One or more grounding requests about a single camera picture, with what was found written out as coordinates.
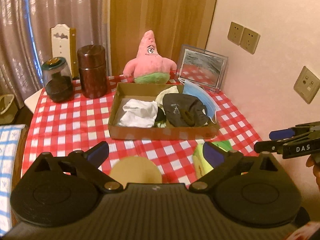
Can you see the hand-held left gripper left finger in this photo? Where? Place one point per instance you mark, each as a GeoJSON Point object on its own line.
{"type": "Point", "coordinates": [98, 152]}

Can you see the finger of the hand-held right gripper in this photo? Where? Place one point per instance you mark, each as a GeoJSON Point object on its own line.
{"type": "Point", "coordinates": [281, 133]}
{"type": "Point", "coordinates": [267, 147]}

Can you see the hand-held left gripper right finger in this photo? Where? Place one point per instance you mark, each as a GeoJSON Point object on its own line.
{"type": "Point", "coordinates": [212, 156]}

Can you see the white cloth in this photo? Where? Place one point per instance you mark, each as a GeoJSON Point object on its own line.
{"type": "Point", "coordinates": [137, 113]}

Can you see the brown cardboard box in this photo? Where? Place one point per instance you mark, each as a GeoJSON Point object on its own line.
{"type": "Point", "coordinates": [162, 133]}

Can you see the blue face mask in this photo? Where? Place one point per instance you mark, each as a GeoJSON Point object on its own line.
{"type": "Point", "coordinates": [200, 97]}

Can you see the cream towel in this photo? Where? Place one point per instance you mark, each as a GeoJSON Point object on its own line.
{"type": "Point", "coordinates": [166, 93]}

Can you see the person's right hand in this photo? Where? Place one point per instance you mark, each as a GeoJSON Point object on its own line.
{"type": "Point", "coordinates": [315, 170]}

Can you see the red checked tablecloth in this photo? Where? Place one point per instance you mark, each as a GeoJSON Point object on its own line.
{"type": "Point", "coordinates": [75, 130]}

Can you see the round beige coaster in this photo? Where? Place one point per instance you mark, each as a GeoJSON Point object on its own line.
{"type": "Point", "coordinates": [136, 170]}

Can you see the brown cylindrical canister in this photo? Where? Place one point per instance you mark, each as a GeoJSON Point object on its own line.
{"type": "Point", "coordinates": [92, 72]}

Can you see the dark lid glass jar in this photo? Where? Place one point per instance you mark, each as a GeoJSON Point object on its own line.
{"type": "Point", "coordinates": [57, 82]}

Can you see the small stool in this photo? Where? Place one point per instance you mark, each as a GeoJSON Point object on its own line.
{"type": "Point", "coordinates": [32, 102]}

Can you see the blue checked blanket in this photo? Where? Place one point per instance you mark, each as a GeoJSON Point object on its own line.
{"type": "Point", "coordinates": [7, 155]}

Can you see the pink starfish plush toy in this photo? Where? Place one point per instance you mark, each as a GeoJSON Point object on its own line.
{"type": "Point", "coordinates": [150, 65]}

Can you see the woven basket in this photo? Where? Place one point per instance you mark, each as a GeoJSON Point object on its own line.
{"type": "Point", "coordinates": [7, 105]}

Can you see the grey sheer curtain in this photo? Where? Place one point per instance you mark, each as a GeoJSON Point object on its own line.
{"type": "Point", "coordinates": [50, 17]}

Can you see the orange brown curtain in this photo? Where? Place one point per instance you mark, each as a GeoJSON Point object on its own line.
{"type": "Point", "coordinates": [162, 10]}

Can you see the large beige wall outlet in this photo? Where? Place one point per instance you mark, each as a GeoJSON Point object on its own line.
{"type": "Point", "coordinates": [308, 85]}

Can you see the clear picture frame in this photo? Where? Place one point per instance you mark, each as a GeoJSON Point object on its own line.
{"type": "Point", "coordinates": [202, 67]}

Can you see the beige wall socket plate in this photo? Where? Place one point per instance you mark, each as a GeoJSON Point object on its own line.
{"type": "Point", "coordinates": [250, 40]}
{"type": "Point", "coordinates": [235, 33]}

